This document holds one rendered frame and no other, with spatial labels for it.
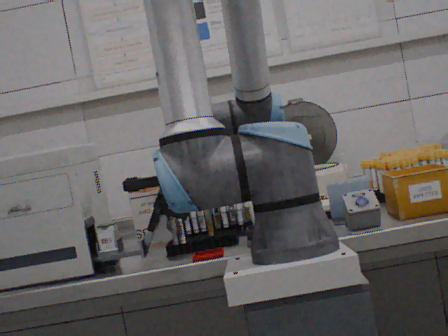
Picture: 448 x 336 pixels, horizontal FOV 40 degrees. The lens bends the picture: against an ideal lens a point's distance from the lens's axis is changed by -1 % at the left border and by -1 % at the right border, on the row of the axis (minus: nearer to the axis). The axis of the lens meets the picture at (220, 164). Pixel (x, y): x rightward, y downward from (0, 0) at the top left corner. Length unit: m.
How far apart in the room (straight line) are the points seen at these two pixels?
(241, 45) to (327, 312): 0.52
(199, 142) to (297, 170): 0.17
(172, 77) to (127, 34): 1.01
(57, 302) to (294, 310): 0.62
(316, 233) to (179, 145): 0.27
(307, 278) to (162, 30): 0.47
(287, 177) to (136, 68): 1.10
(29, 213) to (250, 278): 0.64
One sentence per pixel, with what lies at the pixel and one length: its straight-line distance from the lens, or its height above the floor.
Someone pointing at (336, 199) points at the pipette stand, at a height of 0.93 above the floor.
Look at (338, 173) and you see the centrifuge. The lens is 1.67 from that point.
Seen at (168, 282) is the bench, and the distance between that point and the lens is 1.38.
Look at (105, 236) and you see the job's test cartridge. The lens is 1.44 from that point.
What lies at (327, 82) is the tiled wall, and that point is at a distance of 2.03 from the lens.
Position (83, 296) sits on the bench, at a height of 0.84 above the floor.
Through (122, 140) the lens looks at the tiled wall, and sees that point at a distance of 2.04.
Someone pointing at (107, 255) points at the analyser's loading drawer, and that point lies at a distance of 1.44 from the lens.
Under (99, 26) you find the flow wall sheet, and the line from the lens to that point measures 2.07.
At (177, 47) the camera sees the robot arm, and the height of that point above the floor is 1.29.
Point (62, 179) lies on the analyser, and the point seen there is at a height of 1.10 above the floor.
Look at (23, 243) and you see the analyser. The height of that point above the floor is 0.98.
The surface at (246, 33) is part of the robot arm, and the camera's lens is 1.19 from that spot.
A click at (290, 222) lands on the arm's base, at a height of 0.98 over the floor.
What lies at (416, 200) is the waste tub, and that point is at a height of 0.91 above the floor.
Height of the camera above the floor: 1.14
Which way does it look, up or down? 3 degrees down
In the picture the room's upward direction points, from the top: 10 degrees counter-clockwise
